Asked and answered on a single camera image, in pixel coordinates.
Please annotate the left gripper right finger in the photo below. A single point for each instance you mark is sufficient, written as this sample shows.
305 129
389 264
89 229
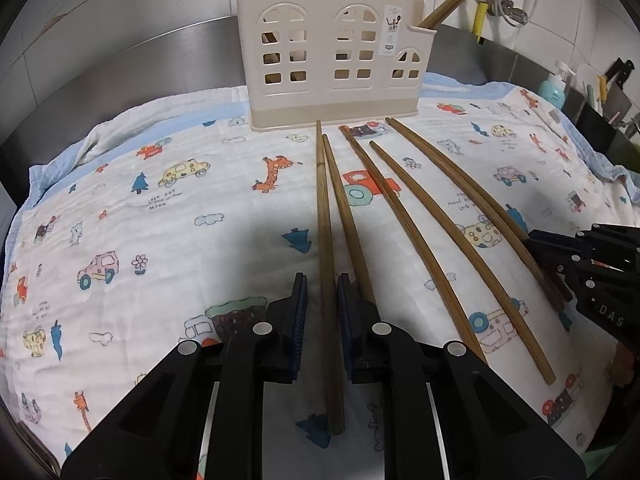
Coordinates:
356 316

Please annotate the cartoon print white cloth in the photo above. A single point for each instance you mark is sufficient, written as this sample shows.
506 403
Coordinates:
176 221

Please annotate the teal soap bottle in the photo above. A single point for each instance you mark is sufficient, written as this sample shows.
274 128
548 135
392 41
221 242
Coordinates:
552 89

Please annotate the wooden chopstick three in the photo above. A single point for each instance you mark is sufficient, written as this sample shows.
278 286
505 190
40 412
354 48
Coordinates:
330 331

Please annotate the wooden chopstick four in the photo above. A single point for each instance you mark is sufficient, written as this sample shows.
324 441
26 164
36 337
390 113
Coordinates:
349 226

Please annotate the black utensil cup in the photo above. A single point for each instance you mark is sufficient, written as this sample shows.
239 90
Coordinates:
600 135

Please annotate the beige plastic utensil holder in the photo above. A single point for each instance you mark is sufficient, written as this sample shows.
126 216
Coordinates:
308 61

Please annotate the wooden chopstick five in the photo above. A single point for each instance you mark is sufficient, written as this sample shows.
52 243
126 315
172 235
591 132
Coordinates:
446 293

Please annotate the black kitchen knife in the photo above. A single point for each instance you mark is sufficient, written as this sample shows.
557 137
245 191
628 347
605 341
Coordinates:
619 72

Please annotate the wooden chopstick six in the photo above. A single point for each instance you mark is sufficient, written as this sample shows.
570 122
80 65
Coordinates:
519 327

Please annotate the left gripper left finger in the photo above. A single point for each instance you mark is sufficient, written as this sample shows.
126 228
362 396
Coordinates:
289 318

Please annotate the wooden chopstick seven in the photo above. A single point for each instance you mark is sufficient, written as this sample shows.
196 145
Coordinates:
513 234

